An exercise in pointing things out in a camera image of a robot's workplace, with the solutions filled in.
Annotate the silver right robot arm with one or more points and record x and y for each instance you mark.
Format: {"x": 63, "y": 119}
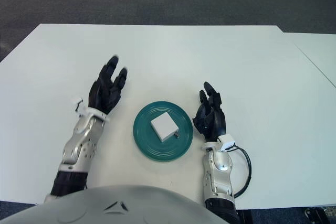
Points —
{"x": 219, "y": 171}

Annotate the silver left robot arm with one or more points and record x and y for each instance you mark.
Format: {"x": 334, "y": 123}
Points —
{"x": 81, "y": 142}

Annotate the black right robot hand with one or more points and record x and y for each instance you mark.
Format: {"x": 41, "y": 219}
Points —
{"x": 212, "y": 120}

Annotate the white charger block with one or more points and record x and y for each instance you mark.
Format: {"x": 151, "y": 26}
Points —
{"x": 164, "y": 125}

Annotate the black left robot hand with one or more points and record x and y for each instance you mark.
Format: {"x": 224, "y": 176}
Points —
{"x": 105, "y": 95}

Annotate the grey robot torso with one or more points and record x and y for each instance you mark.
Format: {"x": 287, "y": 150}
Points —
{"x": 113, "y": 205}

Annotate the teal round plate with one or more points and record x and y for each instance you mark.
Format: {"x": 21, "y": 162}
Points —
{"x": 147, "y": 142}

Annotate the black chair base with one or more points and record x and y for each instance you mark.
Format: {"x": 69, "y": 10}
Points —
{"x": 315, "y": 214}

